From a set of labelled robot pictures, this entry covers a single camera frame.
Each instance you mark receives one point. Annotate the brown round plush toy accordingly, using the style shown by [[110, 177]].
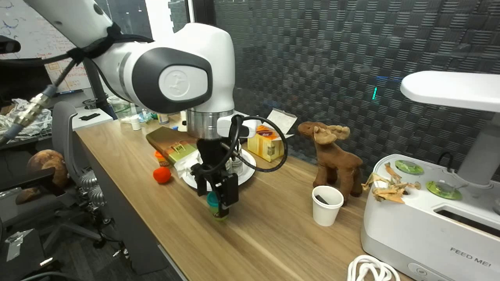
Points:
[[47, 164]]

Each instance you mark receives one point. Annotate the white smart garden appliance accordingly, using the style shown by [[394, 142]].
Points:
[[416, 235]]

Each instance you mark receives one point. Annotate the small tub teal lid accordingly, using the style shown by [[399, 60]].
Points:
[[213, 200]]

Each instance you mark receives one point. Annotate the yellow tub orange lid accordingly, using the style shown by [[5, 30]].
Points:
[[158, 157]]

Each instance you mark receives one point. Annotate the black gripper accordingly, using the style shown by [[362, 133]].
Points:
[[213, 153]]

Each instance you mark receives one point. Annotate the dried brown plant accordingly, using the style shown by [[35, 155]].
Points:
[[388, 191]]

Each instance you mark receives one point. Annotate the green plant pod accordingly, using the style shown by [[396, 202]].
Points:
[[444, 191], [410, 167]]

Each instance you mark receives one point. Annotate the white paper plate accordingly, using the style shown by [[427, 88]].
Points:
[[244, 172]]

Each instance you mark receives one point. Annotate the grey white cloth heap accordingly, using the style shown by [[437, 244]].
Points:
[[26, 122]]

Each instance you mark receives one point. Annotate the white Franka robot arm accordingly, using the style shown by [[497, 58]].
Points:
[[177, 83]]

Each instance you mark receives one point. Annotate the brown moose plush toy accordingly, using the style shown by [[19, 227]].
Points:
[[333, 161]]

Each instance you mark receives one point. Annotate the open yellow cardboard box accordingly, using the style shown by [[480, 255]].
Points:
[[271, 149]]

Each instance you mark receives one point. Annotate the black office chair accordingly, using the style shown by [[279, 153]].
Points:
[[63, 135]]

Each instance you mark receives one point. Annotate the orange plush ball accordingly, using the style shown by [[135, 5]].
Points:
[[162, 175]]

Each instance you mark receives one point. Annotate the white foam cup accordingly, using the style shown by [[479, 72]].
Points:
[[327, 208]]

